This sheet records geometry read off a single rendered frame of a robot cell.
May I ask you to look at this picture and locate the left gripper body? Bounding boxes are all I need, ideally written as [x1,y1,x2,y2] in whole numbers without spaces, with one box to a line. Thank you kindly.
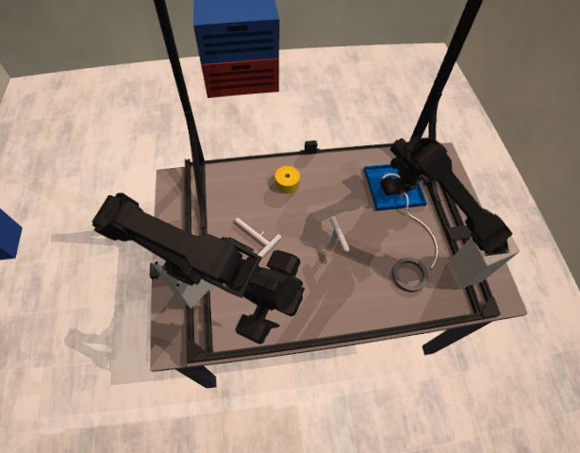
[380,169,433,196]

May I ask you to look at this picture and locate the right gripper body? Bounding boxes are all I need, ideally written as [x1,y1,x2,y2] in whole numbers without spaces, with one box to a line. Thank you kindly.
[236,250,301,344]

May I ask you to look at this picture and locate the yellow cylinder with center hole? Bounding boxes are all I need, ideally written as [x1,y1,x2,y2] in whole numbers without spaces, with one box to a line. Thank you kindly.
[275,166,300,193]

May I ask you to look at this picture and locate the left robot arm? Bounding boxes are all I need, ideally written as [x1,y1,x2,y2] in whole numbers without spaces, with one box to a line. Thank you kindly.
[390,136,513,256]

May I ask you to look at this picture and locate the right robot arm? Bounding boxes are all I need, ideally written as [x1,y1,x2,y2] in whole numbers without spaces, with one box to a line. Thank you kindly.
[92,193,305,316]

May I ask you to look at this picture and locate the blue tray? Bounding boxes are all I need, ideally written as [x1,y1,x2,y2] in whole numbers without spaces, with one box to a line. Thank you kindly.
[364,164,427,211]

